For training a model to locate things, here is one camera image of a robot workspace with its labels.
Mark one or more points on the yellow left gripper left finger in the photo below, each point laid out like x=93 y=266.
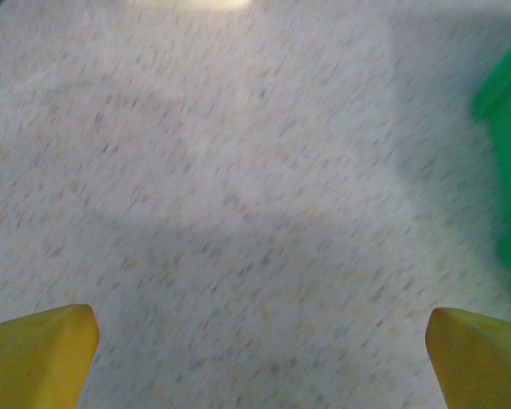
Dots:
x=34 y=362

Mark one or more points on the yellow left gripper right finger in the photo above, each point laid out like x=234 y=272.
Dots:
x=481 y=362

